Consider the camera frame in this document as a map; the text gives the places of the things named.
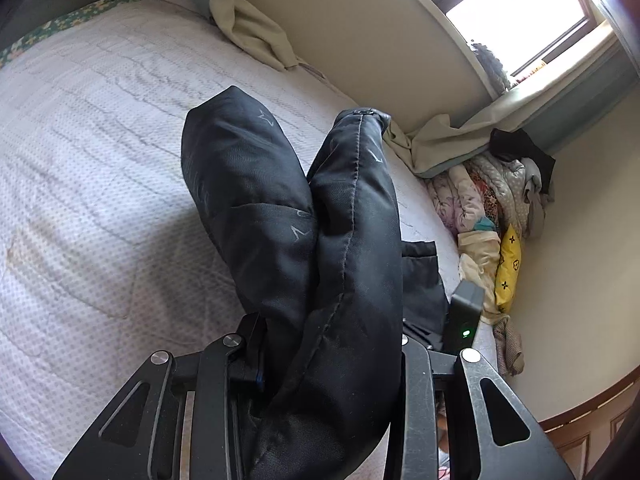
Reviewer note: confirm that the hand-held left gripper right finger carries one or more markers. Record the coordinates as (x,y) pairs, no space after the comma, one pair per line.
(415,385)

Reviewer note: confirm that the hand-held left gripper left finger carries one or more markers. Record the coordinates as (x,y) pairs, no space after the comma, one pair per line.
(250,365)

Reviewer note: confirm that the black padded jacket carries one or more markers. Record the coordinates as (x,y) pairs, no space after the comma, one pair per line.
(340,260)

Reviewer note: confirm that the cream blanket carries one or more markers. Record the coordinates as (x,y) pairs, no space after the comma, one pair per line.
(477,265)

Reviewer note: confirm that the brown knitted cloth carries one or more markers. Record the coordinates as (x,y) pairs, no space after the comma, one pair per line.
(510,347)

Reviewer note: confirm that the yellow patterned pillow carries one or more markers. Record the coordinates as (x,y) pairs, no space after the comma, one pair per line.
(509,270)

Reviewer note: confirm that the pink floral quilt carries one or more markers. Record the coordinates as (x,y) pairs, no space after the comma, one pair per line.
(460,200)

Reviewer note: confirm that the grey dotted garment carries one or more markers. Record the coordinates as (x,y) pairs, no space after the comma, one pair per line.
(510,190)

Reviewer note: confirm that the wooden bed footboard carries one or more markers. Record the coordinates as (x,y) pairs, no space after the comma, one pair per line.
(590,425)

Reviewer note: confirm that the beige curtain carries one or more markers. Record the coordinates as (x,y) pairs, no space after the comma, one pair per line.
(440,145)
(260,20)

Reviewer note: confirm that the black garment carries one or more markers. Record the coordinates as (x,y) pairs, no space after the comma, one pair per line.
(525,150)

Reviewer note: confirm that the white quilted bed cover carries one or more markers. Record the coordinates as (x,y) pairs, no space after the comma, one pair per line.
(100,185)

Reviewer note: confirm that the dark spiky plant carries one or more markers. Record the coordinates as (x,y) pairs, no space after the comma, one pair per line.
(492,65)

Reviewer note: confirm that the window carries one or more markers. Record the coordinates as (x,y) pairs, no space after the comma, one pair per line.
(515,15)

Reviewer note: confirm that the green floral bed sheet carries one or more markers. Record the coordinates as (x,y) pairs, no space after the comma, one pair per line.
(75,22)

